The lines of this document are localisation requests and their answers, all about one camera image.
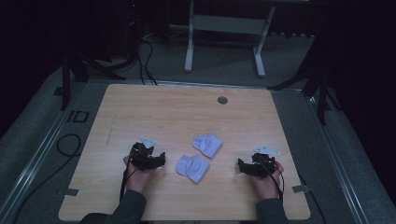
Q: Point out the black metal stand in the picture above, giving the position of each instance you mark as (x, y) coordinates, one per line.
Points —
(66, 77)
(320, 87)

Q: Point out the light purple sock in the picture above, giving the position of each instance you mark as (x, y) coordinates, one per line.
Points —
(208, 145)
(192, 168)

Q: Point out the grey tape strip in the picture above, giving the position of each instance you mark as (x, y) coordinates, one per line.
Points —
(300, 188)
(71, 192)

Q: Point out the white metal desk frame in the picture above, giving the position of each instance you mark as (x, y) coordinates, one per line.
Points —
(229, 25)

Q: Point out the person's right hand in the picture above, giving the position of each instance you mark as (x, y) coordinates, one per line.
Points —
(267, 186)

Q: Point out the person's left hand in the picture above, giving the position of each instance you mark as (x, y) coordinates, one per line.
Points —
(138, 182)

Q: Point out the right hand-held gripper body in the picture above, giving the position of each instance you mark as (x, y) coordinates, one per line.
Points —
(263, 165)

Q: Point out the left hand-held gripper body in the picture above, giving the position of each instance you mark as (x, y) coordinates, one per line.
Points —
(141, 157)

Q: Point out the grey round table grommet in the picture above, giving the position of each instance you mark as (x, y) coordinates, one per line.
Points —
(222, 100)

